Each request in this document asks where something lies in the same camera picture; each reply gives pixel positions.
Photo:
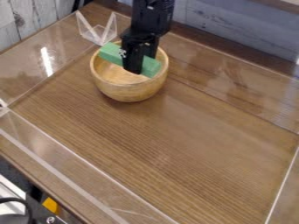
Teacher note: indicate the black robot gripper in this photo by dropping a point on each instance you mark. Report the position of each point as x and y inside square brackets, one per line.
[151, 21]

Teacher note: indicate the green rectangular block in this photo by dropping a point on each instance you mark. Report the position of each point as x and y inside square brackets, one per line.
[111, 53]

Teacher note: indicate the brown wooden bowl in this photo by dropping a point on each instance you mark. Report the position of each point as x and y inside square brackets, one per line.
[121, 85]

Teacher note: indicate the yellow and black device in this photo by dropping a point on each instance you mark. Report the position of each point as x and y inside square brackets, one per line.
[57, 210]

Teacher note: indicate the clear acrylic corner bracket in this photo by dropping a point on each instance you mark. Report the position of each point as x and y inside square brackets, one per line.
[97, 34]

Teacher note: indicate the clear acrylic tray wall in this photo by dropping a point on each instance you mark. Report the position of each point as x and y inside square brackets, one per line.
[101, 197]

